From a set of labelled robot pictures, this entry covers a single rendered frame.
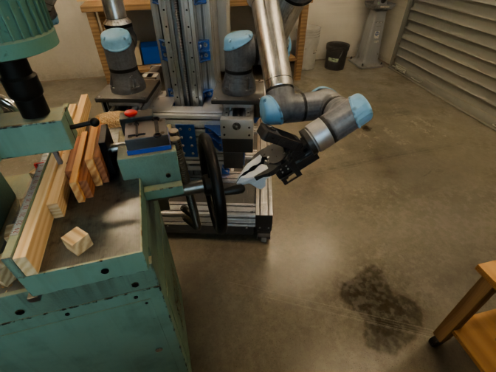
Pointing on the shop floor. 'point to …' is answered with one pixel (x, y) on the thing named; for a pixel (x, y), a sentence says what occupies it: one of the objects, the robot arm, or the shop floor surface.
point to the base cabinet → (107, 330)
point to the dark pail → (336, 55)
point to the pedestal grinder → (372, 35)
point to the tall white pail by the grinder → (311, 46)
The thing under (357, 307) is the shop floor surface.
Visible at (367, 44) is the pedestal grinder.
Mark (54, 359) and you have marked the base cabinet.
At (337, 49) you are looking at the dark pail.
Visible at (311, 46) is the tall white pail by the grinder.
